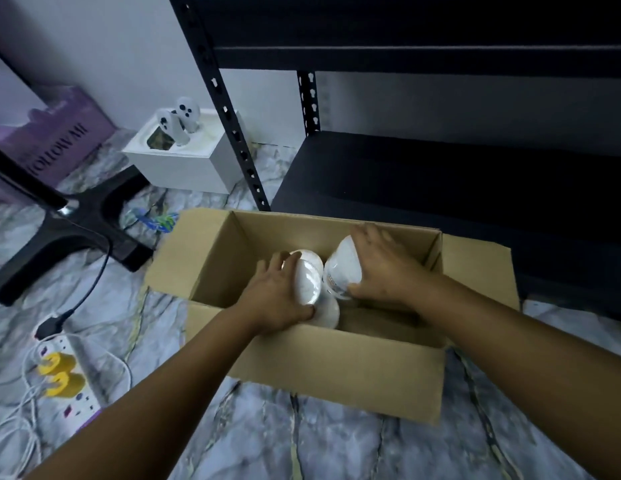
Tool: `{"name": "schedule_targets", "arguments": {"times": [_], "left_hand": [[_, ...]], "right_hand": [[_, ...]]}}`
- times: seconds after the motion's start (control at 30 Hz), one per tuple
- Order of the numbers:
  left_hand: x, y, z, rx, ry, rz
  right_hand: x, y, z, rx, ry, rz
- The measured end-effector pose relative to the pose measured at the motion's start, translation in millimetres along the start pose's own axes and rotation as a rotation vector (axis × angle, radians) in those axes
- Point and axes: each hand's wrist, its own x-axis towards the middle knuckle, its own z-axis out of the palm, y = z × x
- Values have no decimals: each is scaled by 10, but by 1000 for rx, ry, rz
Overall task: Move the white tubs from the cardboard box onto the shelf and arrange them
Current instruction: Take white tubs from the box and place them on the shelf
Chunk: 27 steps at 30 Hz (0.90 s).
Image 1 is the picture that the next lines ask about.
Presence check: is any person's left forearm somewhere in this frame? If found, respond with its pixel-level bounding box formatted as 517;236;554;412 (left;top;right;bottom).
24;307;258;480

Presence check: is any white power strip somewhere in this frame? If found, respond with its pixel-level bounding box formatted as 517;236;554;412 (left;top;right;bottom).
32;334;104;421

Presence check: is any purple printed box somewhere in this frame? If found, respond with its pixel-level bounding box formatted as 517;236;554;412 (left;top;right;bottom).
0;85;117;204

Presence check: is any white cable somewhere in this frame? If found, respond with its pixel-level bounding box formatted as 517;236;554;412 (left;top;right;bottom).
0;340;134;480

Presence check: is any white plastic jar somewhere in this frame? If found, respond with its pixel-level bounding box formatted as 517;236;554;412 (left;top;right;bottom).
323;235;364;301

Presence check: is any white handheld controller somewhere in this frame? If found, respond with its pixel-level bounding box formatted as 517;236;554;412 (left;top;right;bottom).
155;108;190;146
174;96;201;134

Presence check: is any person's right forearm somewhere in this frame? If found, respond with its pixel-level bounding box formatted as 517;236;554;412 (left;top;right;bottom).
408;273;621;480

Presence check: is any person's left hand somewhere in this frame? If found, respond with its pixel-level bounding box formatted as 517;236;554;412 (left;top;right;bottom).
234;252;317;338

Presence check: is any white round container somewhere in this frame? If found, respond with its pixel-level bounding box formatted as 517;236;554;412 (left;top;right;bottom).
282;249;325;306
306;293;341;330

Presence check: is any blue green plastic wrapper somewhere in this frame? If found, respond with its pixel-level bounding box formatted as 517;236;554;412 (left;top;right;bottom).
129;207;179;234

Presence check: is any black stand base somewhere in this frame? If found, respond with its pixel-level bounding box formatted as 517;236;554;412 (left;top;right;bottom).
0;144;154;308

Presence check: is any black metal shelf rack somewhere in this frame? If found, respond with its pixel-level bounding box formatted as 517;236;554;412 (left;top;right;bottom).
167;0;621;323

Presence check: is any white square box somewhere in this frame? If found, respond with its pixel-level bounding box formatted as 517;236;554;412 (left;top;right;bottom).
122;109;244;196

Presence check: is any person's right hand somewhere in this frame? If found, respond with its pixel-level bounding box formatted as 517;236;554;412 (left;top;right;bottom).
347;223;438;309

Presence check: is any black cable with plug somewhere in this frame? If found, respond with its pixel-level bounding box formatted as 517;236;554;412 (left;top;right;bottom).
34;234;114;341

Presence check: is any brown cardboard box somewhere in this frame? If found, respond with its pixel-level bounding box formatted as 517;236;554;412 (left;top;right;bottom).
144;208;521;426

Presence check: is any yellow plug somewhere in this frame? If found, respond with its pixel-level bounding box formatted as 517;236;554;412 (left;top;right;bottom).
37;352;77;378
44;372;87;398

